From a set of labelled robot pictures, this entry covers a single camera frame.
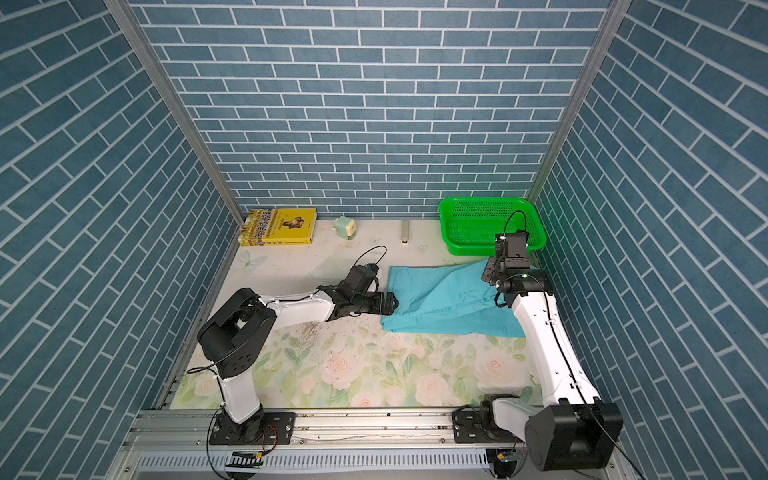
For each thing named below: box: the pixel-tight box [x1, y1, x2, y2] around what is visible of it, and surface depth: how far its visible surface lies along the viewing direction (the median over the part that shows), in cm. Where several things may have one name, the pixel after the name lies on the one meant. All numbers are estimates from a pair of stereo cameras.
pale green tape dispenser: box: [332, 216, 357, 240], surface depth 114 cm
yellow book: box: [240, 208, 318, 247], surface depth 117 cm
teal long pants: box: [381, 260, 525, 338], surface depth 90 cm
